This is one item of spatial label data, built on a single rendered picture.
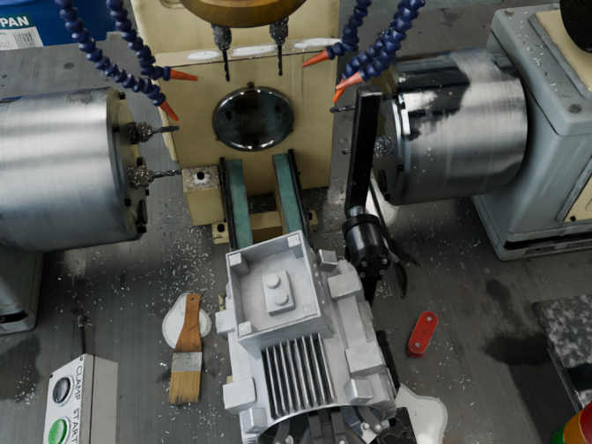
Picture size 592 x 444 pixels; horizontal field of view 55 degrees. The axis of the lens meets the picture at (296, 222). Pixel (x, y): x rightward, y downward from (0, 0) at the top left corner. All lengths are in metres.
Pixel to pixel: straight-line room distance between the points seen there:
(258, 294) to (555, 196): 0.56
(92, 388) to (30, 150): 0.35
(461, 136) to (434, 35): 0.78
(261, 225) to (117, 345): 0.34
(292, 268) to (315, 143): 0.45
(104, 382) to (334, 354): 0.28
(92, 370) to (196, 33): 0.61
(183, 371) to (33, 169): 0.40
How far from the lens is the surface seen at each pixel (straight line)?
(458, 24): 1.71
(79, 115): 0.88
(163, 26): 1.06
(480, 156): 0.92
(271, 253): 0.72
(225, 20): 0.75
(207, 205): 1.11
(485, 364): 1.05
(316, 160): 1.14
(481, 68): 0.95
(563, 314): 0.99
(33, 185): 0.87
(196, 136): 1.06
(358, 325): 0.71
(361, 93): 0.73
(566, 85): 0.96
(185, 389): 0.99
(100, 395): 0.73
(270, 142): 1.07
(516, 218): 1.07
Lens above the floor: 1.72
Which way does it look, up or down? 53 degrees down
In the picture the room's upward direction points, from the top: straight up
